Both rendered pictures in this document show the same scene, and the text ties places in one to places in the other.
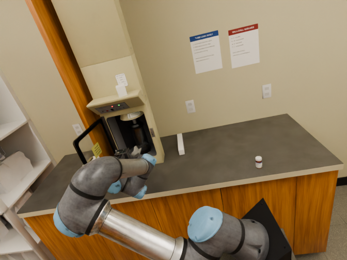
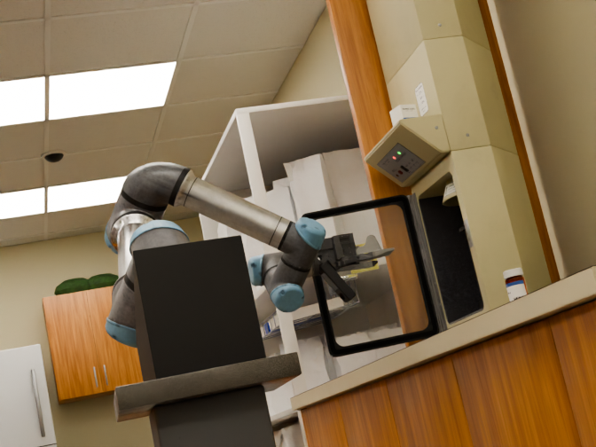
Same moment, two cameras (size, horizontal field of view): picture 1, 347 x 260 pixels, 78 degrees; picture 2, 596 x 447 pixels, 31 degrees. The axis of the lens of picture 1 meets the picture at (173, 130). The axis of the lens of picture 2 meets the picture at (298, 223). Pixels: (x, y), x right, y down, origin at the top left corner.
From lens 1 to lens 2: 2.38 m
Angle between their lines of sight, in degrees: 75
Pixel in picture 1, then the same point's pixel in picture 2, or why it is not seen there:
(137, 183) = (277, 270)
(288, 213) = not seen: outside the picture
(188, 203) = (427, 419)
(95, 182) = (132, 177)
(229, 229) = (148, 240)
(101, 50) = (399, 42)
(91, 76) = (396, 98)
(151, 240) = (127, 257)
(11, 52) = not seen: hidden behind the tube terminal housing
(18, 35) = not seen: hidden behind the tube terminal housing
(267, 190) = (519, 388)
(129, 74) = (427, 82)
